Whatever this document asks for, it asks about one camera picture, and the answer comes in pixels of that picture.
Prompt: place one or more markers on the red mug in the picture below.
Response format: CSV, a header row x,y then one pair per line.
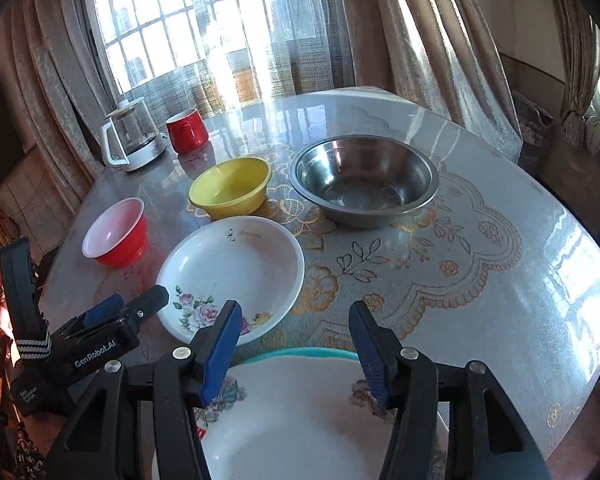
x,y
187,132

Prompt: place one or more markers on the white floral plate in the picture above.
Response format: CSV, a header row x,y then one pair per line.
x,y
235,265

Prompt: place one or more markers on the beige curtain with flower tieback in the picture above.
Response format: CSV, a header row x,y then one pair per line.
x,y
577,60

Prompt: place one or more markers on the teal rimmed floral plate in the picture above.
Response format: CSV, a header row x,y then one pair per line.
x,y
300,410

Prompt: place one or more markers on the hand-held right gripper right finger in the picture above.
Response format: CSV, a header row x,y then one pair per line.
x,y
375,355

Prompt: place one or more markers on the barred window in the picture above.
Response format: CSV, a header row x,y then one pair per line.
x,y
150,25

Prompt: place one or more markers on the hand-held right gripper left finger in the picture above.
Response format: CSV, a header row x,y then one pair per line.
x,y
222,350

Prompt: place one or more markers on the glass kettle with white base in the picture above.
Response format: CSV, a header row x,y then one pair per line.
x,y
135,135

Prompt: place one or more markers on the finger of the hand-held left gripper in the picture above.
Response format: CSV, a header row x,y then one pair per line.
x,y
147,302
104,308

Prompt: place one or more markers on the red plastic bowl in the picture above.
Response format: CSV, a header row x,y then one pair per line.
x,y
112,232

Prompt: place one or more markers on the yellow bowl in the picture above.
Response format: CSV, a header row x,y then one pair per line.
x,y
227,187

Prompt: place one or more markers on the grey patterned cloth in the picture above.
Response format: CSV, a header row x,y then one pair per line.
x,y
530,135

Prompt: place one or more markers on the sheer mesh curtain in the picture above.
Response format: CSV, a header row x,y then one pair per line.
x,y
280,60

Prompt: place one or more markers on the beige velvet curtain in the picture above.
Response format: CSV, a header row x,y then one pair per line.
x,y
50,85
420,50

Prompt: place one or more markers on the stainless steel bowl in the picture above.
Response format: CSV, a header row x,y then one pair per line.
x,y
362,175

